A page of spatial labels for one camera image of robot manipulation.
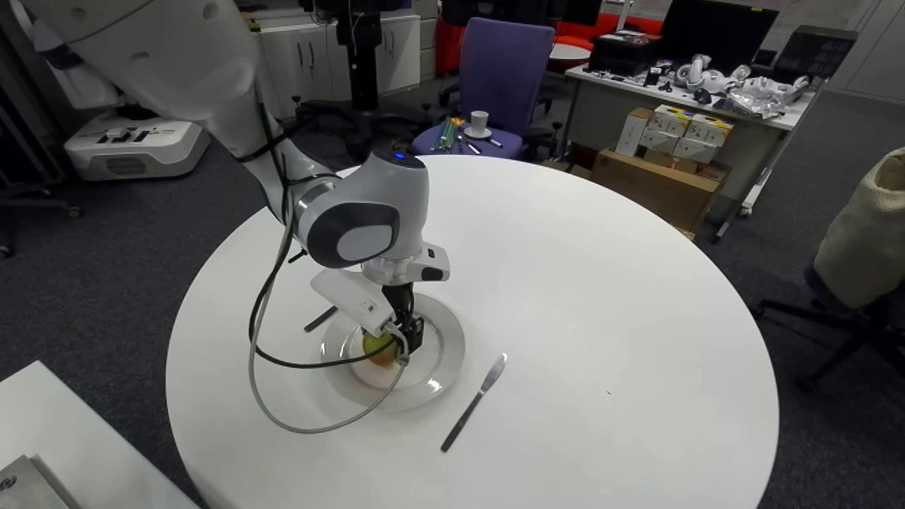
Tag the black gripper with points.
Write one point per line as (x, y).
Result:
(400, 301)

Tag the green red apple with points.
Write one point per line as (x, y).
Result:
(380, 349)

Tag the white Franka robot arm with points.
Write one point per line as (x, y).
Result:
(369, 216)

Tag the white round plate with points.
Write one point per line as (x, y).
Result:
(438, 349)

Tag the metal table knife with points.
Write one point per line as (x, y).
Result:
(469, 405)

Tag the white saucer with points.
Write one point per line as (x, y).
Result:
(479, 134)

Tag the white cup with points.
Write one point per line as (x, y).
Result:
(479, 121)

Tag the brown cardboard box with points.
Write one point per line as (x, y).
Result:
(654, 189)

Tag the purple office chair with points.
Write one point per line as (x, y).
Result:
(503, 66)

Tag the grey office desk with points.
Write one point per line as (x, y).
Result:
(602, 114)

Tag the plain white carton box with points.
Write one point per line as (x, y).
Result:
(635, 132)

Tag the white low cabinet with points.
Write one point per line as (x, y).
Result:
(291, 53)

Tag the white yellow printed box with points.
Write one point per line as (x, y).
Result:
(704, 141)
(667, 130)

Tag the white floor device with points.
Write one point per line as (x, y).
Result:
(131, 145)

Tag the white robot mounting platform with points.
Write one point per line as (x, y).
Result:
(73, 426)

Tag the black desktop box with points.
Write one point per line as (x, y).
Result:
(622, 56)

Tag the white clutter pile on desk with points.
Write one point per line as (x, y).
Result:
(745, 87)

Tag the large black monitor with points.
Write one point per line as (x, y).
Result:
(715, 32)

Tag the black chair holding jacket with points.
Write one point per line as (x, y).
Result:
(849, 330)

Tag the cream jacket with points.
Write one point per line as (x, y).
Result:
(862, 237)

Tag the small black monitor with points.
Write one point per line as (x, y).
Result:
(807, 56)

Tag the black pedestal stand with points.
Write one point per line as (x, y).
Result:
(363, 59)

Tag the grey metal base plate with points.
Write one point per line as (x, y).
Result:
(31, 484)

